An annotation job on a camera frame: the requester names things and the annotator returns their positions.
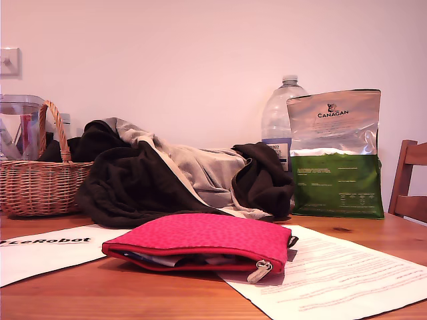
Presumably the red fabric zip pouch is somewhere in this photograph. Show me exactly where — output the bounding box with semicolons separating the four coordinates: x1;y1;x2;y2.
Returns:
101;213;299;277

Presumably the silver zipper pull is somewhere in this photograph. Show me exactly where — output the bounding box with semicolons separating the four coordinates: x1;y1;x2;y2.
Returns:
247;259;274;285

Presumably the silver green pet food bag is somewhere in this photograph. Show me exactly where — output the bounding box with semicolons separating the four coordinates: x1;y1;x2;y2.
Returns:
286;88;386;220

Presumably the large clear water bottle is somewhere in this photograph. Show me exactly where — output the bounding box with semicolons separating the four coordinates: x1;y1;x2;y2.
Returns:
261;75;310;174

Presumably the dark brown grey-lined garment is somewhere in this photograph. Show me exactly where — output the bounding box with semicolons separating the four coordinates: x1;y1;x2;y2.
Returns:
75;116;296;229

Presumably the white sheet with printed text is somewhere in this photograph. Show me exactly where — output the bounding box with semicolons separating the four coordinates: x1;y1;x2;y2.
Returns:
216;225;427;320

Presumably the woven wicker basket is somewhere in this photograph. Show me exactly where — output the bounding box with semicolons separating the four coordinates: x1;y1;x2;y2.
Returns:
0;99;95;217

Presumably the white sheet with LeRobot print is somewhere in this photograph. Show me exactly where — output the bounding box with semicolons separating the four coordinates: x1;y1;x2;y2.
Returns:
0;223;133;288

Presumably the wooden chair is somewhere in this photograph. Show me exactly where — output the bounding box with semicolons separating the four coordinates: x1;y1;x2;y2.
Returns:
388;139;427;224

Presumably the clear plastic jug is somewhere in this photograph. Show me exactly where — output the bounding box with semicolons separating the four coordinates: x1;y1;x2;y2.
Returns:
0;94;56;161

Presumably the white wall switch plate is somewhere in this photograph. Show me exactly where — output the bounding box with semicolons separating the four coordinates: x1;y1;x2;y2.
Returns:
0;47;23;80

